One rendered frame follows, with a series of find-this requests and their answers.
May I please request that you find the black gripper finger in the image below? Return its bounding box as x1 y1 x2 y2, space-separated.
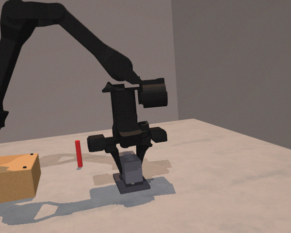
104 147 122 175
136 144 153 162

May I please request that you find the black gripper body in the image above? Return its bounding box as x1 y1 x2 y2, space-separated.
87 109 167 152

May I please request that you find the red peg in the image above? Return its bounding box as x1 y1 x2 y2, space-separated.
75 140 82 167

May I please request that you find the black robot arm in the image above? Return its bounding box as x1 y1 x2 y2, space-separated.
0 0 168 148

